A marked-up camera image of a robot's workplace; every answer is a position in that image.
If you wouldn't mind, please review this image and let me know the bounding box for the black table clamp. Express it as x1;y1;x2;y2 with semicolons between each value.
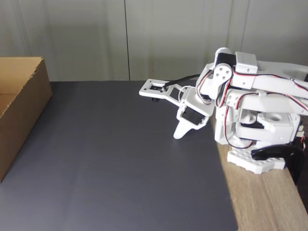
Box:
251;143;305;186

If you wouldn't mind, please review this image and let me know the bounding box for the dark grey table mat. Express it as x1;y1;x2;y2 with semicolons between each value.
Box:
0;80;239;231

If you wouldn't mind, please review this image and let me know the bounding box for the brown cardboard box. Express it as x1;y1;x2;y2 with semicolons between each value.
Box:
0;56;53;185

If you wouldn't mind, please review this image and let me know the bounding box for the black camera cable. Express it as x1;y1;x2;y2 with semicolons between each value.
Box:
162;74;202;91

